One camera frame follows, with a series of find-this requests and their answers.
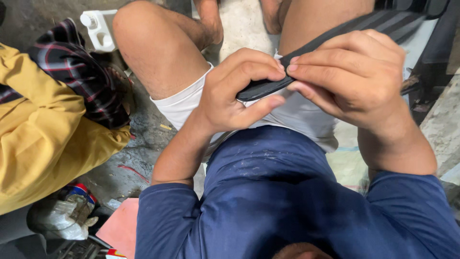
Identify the red strip scrap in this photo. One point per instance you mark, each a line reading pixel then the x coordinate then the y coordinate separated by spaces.
pixel 133 172

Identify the pink flat board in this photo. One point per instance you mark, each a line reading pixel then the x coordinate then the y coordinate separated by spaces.
pixel 120 226

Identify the white woven sack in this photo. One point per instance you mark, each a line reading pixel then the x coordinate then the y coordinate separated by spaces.
pixel 346 162

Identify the long black ribbed rubber strip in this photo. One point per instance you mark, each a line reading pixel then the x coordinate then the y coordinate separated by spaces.
pixel 262 88

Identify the crumpled clear plastic bag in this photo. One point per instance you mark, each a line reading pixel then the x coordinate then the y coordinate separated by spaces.
pixel 59 219

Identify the grey concrete block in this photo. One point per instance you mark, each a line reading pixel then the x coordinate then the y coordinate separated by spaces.
pixel 444 122

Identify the small yellow scrap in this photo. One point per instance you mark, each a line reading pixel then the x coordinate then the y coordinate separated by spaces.
pixel 165 127

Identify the person's right hand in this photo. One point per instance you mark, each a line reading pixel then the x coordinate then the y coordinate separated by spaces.
pixel 363 82

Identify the person's leg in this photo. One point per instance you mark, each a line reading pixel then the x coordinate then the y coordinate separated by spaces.
pixel 158 46
pixel 323 18

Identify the red and white packet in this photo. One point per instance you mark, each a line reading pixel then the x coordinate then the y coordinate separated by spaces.
pixel 115 254

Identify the person's left hand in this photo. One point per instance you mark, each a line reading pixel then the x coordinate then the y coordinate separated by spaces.
pixel 222 104

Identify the person's right leg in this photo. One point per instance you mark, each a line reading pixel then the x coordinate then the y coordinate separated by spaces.
pixel 323 18

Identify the black metal frame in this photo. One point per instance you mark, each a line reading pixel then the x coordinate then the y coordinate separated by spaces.
pixel 435 54

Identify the person's left leg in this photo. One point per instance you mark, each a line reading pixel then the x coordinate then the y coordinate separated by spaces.
pixel 158 46

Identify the can with red blue label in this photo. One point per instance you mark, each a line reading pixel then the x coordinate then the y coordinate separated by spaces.
pixel 82 196

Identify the white plastic jerrycan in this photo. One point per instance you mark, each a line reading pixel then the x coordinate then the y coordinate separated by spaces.
pixel 102 30

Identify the person's white shorts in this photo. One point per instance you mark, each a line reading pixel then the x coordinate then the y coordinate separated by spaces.
pixel 183 104

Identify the grey plastic seat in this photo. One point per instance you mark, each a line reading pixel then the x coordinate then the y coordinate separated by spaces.
pixel 18 233

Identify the person's navy blue shirt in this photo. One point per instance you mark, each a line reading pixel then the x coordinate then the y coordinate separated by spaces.
pixel 287 201

